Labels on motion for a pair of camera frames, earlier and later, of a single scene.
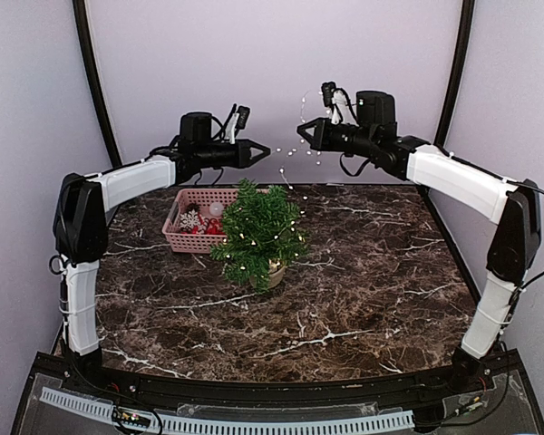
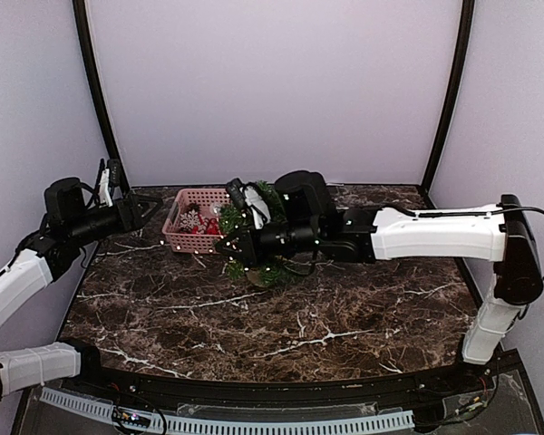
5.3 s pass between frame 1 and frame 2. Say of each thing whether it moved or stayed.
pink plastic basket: stayed
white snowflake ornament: stayed
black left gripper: moved
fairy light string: moved
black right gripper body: moved
